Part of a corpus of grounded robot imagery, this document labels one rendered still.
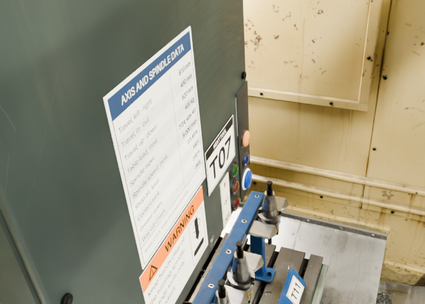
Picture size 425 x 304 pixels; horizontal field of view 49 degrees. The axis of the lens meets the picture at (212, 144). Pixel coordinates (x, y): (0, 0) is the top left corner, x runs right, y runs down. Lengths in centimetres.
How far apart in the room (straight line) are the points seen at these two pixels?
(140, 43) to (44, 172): 15
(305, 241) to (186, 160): 125
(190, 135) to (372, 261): 128
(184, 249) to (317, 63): 94
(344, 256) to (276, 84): 65
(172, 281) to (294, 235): 121
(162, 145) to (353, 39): 97
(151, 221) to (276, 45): 101
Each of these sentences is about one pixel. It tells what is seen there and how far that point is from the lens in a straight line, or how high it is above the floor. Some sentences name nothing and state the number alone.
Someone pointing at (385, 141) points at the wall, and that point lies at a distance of 152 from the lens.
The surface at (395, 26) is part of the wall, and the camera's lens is 135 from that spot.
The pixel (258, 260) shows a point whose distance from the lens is 116.
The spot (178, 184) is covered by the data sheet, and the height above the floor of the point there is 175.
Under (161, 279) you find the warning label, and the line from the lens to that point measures 55.
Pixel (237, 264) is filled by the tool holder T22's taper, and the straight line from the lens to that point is 107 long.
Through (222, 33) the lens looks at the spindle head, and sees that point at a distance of 59.
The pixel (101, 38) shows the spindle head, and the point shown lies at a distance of 37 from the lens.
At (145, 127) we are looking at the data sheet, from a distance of 44.
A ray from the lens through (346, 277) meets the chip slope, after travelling 171.
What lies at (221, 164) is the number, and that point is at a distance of 64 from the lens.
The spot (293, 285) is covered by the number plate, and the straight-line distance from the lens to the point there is 146.
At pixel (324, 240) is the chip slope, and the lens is 175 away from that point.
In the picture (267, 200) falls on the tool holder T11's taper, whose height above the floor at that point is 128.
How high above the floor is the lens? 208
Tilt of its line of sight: 34 degrees down
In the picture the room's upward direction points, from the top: 5 degrees counter-clockwise
